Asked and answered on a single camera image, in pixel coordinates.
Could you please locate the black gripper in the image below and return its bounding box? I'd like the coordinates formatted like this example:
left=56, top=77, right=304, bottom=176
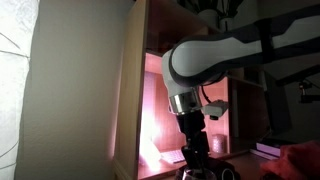
left=176, top=109, right=211, bottom=171

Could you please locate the orange terry towel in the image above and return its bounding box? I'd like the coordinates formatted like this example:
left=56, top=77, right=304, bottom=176
left=259, top=139, right=320, bottom=180

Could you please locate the black camera stand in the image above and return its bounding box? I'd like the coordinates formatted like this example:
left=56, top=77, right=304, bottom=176
left=274, top=64, right=320, bottom=105

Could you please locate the white plant pot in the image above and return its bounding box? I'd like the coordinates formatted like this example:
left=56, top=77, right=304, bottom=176
left=197, top=8, right=220, bottom=31
left=219, top=16, right=235, bottom=33

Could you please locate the white keyboard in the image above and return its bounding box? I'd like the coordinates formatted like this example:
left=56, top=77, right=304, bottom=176
left=159, top=148, right=187, bottom=165

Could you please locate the clear glass jar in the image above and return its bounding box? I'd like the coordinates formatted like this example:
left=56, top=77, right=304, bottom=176
left=181, top=166, right=218, bottom=180

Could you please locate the wooden shelf unit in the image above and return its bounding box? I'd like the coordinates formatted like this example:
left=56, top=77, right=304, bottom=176
left=111, top=0, right=264, bottom=180

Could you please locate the pink-edged book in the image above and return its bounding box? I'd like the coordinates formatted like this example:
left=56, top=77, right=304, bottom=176
left=255, top=141, right=283, bottom=158

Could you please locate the black robot cable with clips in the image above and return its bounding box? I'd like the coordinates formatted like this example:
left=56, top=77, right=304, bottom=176
left=199, top=84, right=213, bottom=104

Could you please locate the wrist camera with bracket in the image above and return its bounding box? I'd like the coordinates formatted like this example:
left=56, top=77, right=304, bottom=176
left=201, top=99, right=230, bottom=121

